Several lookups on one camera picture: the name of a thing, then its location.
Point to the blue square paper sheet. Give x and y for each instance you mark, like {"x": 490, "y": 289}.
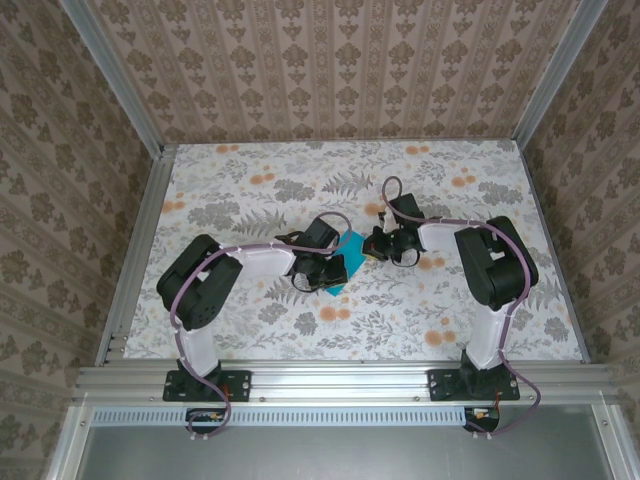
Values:
{"x": 352, "y": 250}

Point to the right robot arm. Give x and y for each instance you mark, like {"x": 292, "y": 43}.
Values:
{"x": 495, "y": 270}

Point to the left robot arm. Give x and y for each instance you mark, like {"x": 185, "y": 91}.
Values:
{"x": 200, "y": 280}

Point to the floral patterned table cover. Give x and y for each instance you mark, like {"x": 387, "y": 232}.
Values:
{"x": 375, "y": 325}

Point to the grey metal panel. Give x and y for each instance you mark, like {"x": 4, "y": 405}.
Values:
{"x": 340, "y": 455}

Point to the small black connector board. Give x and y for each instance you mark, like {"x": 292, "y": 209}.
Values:
{"x": 200, "y": 425}
{"x": 480, "y": 425}

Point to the aluminium frame beam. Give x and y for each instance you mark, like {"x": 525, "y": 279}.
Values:
{"x": 340, "y": 382}

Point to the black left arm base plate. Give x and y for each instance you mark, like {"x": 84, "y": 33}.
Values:
{"x": 240, "y": 385}

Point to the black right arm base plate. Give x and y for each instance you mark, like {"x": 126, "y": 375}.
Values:
{"x": 440, "y": 385}

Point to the aluminium frame side rail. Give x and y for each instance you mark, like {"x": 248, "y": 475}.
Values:
{"x": 136, "y": 260}

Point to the aluminium frame post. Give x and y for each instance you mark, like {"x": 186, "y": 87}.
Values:
{"x": 551, "y": 75}
{"x": 116, "y": 75}

